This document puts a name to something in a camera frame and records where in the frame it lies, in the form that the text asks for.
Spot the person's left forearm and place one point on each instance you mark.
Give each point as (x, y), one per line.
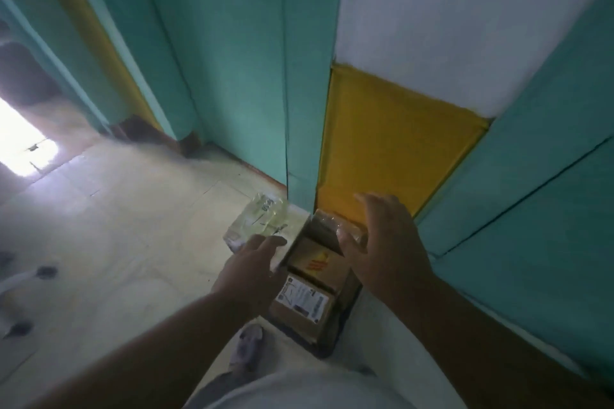
(144, 356)

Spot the person's left hand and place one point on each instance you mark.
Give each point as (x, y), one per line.
(249, 279)

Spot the small parcel marked 1-7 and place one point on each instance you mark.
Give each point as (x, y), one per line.
(288, 322)

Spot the black flat tray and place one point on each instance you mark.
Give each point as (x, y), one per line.
(336, 327)

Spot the box with orange stripes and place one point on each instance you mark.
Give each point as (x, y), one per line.
(336, 274)

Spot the large white tape-wrapped box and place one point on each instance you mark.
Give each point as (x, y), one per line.
(259, 217)

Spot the grey slipper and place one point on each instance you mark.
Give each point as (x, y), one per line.
(247, 346)

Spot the person's right forearm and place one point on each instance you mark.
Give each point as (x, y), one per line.
(479, 351)

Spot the dark grey shorts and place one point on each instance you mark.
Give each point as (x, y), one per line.
(216, 387)

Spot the person's right hand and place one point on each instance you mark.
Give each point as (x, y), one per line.
(393, 255)

